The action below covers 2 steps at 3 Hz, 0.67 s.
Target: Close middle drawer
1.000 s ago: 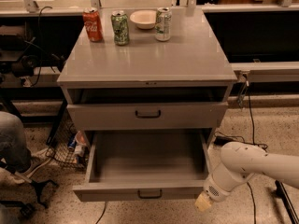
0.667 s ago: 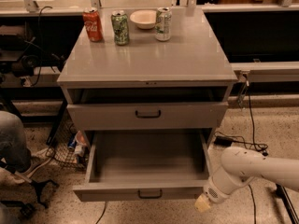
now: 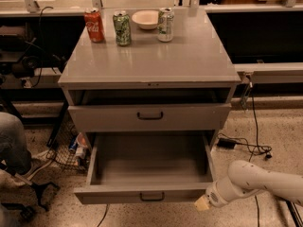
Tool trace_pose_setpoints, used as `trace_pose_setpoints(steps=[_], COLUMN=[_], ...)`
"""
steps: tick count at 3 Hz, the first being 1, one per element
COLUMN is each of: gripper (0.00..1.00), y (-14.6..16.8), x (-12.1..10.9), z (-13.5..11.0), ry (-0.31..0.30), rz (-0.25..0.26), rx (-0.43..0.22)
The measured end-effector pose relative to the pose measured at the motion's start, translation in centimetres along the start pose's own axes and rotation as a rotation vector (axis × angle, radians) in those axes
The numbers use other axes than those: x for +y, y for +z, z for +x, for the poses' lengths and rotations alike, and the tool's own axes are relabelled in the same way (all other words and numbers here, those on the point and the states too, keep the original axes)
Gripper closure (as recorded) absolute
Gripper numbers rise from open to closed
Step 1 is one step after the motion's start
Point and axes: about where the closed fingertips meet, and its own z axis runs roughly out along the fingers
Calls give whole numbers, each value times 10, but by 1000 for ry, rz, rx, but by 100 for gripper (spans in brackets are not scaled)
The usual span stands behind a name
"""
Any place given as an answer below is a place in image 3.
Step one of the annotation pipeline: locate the black power adapter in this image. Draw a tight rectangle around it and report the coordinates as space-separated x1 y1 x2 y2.
217 138 236 149

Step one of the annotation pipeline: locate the white green soda can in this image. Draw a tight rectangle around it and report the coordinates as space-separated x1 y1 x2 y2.
157 8 174 43

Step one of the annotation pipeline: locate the grey top drawer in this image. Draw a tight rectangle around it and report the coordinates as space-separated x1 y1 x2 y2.
68 104 231 132

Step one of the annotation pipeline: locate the cable under cabinet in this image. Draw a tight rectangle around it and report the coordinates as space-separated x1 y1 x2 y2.
96 203 110 227

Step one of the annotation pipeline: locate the black wire basket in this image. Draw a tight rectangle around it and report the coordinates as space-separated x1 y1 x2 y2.
45 116 90 172

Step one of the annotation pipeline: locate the blue can in basket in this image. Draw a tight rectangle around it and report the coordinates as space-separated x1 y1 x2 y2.
68 137 78 154

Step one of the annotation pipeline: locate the white bowl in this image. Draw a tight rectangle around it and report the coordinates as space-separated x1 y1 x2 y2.
132 10 158 30

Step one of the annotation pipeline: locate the black chair base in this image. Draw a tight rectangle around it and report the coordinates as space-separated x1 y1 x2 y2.
0 161 61 222

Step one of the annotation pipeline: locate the grey drawer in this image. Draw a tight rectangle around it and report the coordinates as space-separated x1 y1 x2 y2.
68 104 231 132
74 131 216 204

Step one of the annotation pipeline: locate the grey metal drawer cabinet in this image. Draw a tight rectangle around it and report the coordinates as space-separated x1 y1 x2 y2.
57 7 241 149

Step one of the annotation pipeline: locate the dark machine at left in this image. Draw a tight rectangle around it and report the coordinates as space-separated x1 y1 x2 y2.
0 23 66 79

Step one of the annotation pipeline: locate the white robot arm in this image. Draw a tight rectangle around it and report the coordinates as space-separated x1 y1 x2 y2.
194 160 303 211

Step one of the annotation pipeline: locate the black metal bar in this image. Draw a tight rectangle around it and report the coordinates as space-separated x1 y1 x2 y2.
286 201 303 227

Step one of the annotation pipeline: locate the person leg in jeans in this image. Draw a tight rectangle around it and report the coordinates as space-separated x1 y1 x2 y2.
0 112 31 175

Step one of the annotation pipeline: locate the black floor cable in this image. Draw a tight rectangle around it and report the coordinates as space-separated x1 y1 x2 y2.
217 76 273 227

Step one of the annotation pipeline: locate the red cola can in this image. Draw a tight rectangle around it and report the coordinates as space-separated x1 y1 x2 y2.
84 8 104 43

